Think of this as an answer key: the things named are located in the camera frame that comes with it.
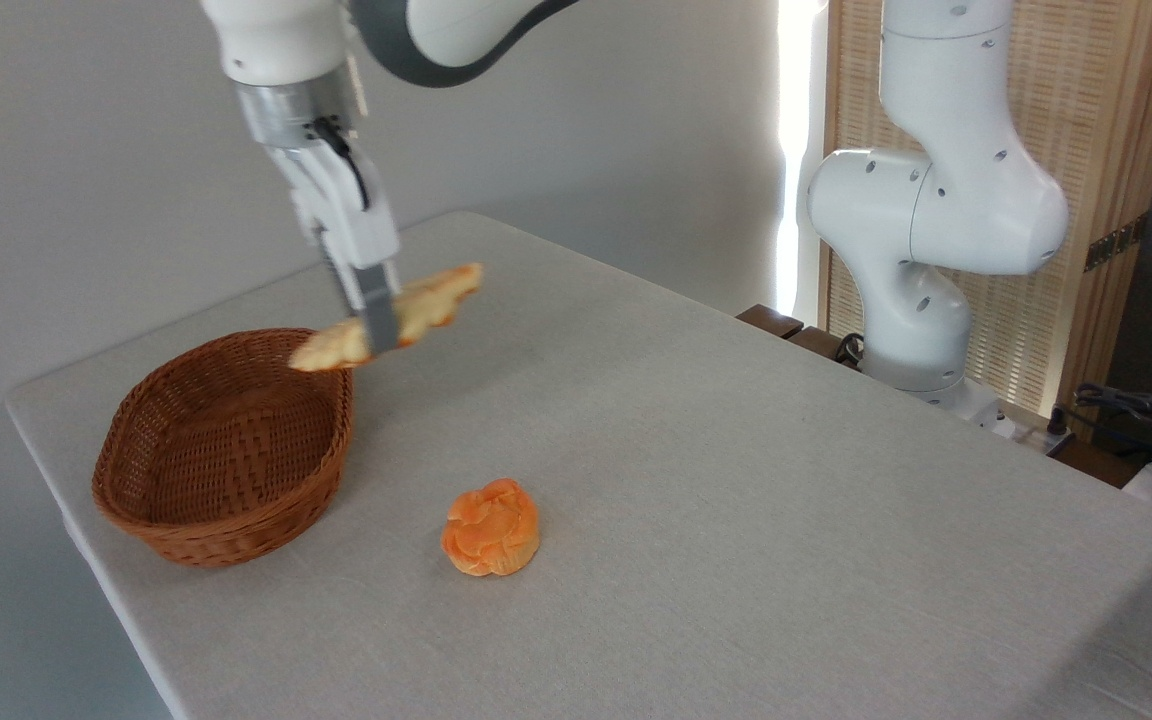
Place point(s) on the light grey tablecloth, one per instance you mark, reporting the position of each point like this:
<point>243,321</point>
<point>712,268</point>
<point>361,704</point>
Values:
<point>736,500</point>

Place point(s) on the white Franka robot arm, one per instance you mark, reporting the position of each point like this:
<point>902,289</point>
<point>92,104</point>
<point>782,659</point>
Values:
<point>966,200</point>

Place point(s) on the round orange bread bun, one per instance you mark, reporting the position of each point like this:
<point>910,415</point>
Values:
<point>491,530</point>

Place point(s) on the brass screen hinge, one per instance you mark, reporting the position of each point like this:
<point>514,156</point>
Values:
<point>1116,243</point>

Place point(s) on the brown wicker basket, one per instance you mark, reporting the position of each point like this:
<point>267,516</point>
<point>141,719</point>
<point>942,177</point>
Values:
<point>236,500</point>

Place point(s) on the long braided pale bread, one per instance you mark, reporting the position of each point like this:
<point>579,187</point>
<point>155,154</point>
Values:
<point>436,295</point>

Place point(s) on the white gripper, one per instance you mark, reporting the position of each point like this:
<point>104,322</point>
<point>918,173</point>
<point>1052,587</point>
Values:
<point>346,215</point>

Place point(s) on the black power plug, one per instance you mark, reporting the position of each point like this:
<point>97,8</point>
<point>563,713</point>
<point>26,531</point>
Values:
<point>1060,420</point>

